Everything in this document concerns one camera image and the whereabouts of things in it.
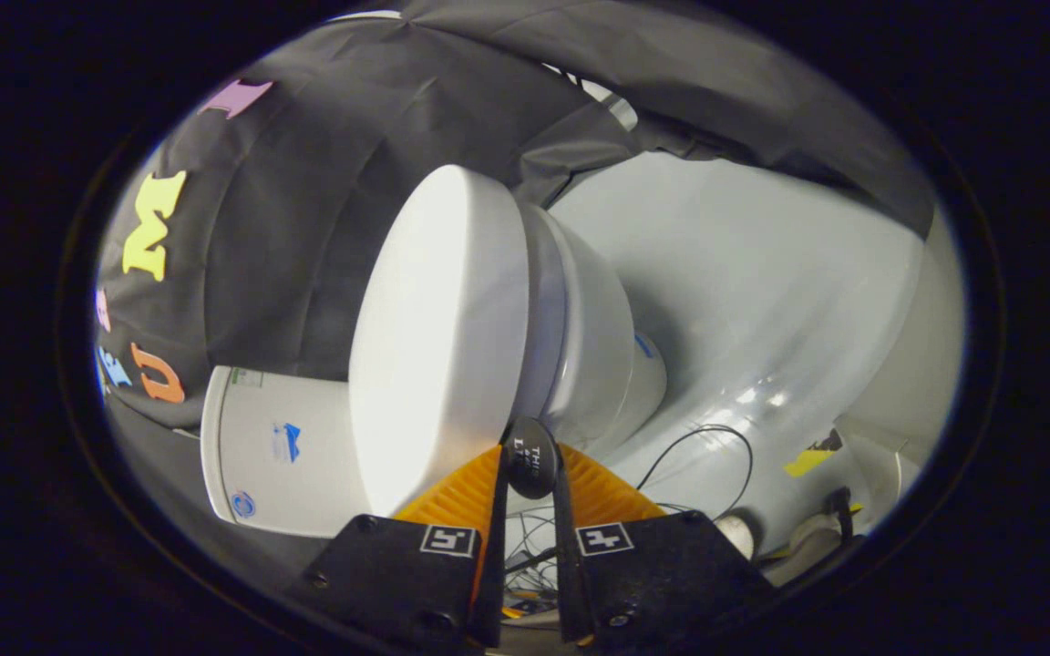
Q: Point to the white toilet tank cover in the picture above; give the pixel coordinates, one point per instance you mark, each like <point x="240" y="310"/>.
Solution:
<point x="213" y="437"/>

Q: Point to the white toilet lid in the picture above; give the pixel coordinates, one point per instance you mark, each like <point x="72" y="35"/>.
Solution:
<point x="434" y="346"/>

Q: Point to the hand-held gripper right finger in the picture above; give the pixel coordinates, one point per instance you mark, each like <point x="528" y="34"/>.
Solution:
<point x="566" y="547"/>

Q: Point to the yellow black floor tape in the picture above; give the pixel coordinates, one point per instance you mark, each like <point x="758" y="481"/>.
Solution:
<point x="812" y="456"/>

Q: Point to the white toilet bowl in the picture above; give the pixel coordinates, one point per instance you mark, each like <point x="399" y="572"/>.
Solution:
<point x="593" y="346"/>

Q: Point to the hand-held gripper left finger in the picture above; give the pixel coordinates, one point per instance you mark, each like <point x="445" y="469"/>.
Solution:
<point x="493" y="547"/>

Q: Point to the black backdrop cloth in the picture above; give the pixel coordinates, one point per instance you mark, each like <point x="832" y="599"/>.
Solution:
<point x="306" y="228"/>

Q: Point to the white toilet tank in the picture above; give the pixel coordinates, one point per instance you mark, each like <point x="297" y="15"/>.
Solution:
<point x="306" y="456"/>

